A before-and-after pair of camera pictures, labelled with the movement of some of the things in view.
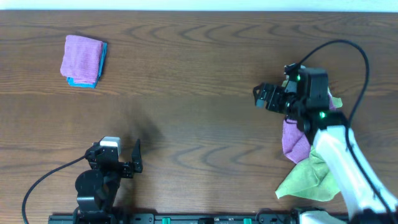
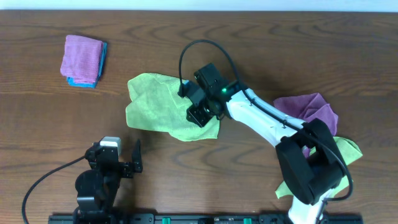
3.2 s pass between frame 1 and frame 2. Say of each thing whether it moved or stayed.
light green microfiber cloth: moved
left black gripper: stayed
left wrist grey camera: stayed
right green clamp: stayed
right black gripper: moved
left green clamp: stayed
